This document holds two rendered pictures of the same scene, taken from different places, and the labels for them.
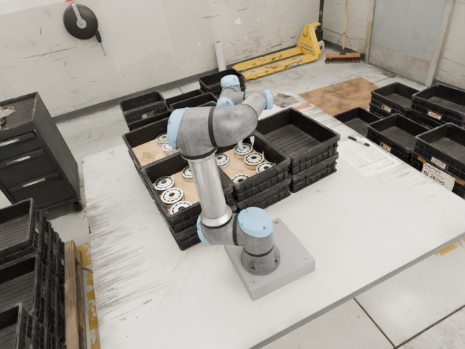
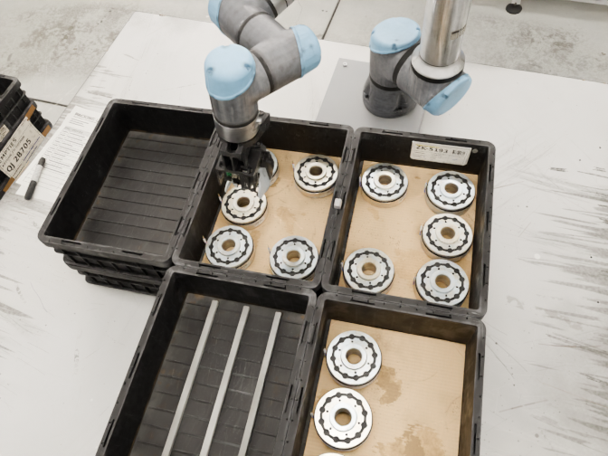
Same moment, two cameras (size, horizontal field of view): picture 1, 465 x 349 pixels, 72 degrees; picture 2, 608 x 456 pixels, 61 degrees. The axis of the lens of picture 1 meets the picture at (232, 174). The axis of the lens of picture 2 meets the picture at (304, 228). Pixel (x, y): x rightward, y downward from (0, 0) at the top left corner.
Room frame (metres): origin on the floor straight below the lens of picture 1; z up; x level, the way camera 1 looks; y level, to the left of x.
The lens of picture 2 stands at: (1.66, 0.41, 1.81)
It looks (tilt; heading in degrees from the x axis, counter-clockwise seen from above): 60 degrees down; 224
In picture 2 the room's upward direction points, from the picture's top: 9 degrees counter-clockwise
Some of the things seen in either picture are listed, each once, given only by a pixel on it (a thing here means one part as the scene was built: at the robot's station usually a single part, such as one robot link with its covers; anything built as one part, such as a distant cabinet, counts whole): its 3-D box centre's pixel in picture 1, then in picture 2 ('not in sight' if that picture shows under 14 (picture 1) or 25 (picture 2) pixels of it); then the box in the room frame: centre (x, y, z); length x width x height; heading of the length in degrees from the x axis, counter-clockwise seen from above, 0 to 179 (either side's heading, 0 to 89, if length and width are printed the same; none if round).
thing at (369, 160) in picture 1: (363, 154); (74, 154); (1.35, -0.73, 0.70); 0.33 x 0.23 x 0.01; 18
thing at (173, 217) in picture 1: (184, 179); (413, 213); (1.14, 0.22, 0.92); 0.40 x 0.30 x 0.02; 23
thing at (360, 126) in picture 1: (359, 132); not in sight; (2.20, -1.12, 0.26); 0.40 x 0.30 x 0.23; 18
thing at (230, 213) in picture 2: (254, 158); (243, 204); (1.28, -0.12, 0.86); 0.10 x 0.10 x 0.01
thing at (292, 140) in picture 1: (291, 140); (146, 187); (1.37, -0.33, 0.87); 0.40 x 0.30 x 0.11; 23
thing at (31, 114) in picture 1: (34, 161); not in sight; (2.33, 1.60, 0.45); 0.60 x 0.45 x 0.90; 18
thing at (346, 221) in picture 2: (187, 188); (410, 226); (1.14, 0.22, 0.87); 0.40 x 0.30 x 0.11; 23
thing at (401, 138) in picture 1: (398, 149); not in sight; (1.82, -1.24, 0.31); 0.40 x 0.30 x 0.34; 18
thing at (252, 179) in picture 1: (241, 154); (269, 193); (1.26, -0.06, 0.92); 0.40 x 0.30 x 0.02; 23
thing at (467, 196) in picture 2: (181, 209); (451, 190); (1.01, 0.24, 0.86); 0.10 x 0.10 x 0.01
